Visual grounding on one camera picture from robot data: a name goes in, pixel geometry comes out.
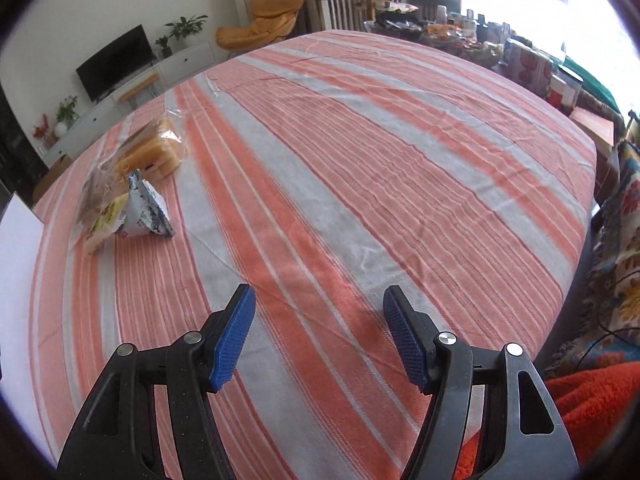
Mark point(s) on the green plant in white vase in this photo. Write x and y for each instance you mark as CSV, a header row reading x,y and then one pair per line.
x,y
66,112

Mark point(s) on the large green potted plant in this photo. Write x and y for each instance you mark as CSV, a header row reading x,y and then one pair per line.
x,y
185,25

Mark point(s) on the white television cabinet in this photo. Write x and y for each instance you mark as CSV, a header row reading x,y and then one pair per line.
x,y
187,60

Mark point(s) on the red flower plant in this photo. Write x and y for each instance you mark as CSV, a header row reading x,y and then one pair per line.
x,y
42,132

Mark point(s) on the cluttered table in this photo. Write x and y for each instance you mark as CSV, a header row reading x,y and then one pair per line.
x,y
475,40

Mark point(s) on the orange white striped cloth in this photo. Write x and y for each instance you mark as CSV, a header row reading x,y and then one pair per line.
x,y
350,185

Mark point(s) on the wooden slatted chair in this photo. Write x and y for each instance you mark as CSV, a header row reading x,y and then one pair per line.
x,y
345,7

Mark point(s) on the floral patterned cloth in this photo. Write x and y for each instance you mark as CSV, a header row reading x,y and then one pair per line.
x,y
620,260

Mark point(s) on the black flat television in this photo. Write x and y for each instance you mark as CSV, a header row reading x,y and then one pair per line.
x,y
115,62

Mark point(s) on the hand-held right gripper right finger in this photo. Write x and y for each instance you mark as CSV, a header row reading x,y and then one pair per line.
x,y
405,335

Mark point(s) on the small plant in dark pot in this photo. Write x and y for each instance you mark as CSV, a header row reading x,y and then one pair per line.
x,y
164,46

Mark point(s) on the brown cardboard box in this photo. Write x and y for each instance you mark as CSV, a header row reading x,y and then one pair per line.
x,y
52,175

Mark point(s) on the clear bag of sliced bread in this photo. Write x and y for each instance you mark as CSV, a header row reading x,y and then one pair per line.
x,y
150,152

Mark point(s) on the white box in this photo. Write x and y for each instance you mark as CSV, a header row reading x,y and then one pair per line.
x,y
15,285

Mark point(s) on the orange lounge chair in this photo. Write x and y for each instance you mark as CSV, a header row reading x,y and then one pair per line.
x,y
260,22

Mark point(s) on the red fuzzy blanket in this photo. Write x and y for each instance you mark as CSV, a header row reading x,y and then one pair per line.
x,y
595,410

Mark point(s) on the white blue triangular snack packet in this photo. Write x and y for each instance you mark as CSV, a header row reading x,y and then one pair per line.
x,y
145,210

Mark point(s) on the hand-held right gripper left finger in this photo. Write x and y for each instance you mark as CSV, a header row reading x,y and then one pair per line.
x,y
232,335

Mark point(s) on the black cabinet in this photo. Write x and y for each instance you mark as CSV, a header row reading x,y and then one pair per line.
x,y
17,160

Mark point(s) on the green cloth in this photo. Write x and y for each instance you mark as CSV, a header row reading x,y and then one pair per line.
x,y
595,82

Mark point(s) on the small wooden hairpin-leg table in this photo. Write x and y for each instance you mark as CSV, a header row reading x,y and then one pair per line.
x,y
137,85

